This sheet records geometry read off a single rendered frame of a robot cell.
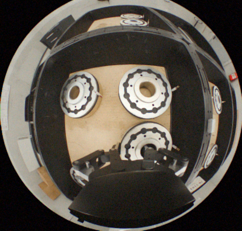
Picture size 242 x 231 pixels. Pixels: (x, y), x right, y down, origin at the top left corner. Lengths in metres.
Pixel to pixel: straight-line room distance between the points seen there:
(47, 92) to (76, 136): 0.13
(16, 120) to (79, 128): 2.80
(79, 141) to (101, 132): 0.07
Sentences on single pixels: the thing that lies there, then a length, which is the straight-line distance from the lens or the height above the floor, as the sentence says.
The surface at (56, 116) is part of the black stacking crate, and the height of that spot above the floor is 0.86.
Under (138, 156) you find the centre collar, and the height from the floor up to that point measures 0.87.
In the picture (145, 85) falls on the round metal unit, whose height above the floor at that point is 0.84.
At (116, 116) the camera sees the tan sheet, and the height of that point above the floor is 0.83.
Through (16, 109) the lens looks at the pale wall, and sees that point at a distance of 2.95.
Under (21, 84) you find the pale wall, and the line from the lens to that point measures 3.12.
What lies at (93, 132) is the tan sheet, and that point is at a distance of 0.19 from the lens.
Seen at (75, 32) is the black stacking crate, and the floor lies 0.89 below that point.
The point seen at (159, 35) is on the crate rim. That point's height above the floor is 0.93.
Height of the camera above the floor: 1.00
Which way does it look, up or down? 85 degrees down
